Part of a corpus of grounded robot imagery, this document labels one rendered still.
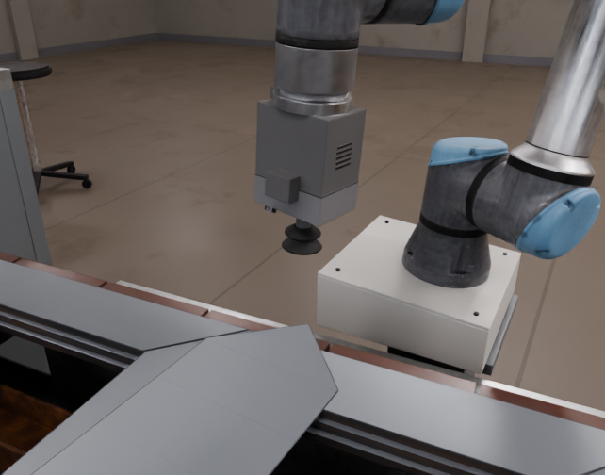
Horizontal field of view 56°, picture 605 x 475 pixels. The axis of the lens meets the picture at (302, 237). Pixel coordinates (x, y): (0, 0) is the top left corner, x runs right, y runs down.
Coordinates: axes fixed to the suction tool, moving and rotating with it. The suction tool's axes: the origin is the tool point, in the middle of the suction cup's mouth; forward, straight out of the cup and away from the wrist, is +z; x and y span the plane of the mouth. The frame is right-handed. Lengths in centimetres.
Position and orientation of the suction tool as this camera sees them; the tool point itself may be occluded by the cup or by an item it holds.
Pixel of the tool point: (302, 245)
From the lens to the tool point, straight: 60.5
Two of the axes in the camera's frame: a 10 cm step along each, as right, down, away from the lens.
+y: 7.8, 3.3, -5.3
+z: -0.6, 8.9, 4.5
